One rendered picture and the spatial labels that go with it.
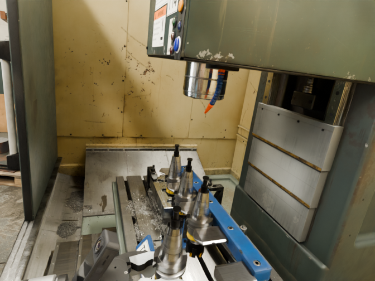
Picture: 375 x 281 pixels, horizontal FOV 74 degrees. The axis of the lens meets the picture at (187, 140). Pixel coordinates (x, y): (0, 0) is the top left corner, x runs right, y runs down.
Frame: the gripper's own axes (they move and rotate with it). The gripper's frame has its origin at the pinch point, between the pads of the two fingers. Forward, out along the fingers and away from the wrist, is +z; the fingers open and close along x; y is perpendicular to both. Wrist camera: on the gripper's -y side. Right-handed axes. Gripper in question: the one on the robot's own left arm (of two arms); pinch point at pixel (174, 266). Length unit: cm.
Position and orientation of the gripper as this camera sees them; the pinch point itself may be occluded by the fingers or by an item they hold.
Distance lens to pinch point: 53.4
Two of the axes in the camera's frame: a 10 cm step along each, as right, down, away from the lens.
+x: 3.2, 3.3, -8.9
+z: 9.4, -0.1, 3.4
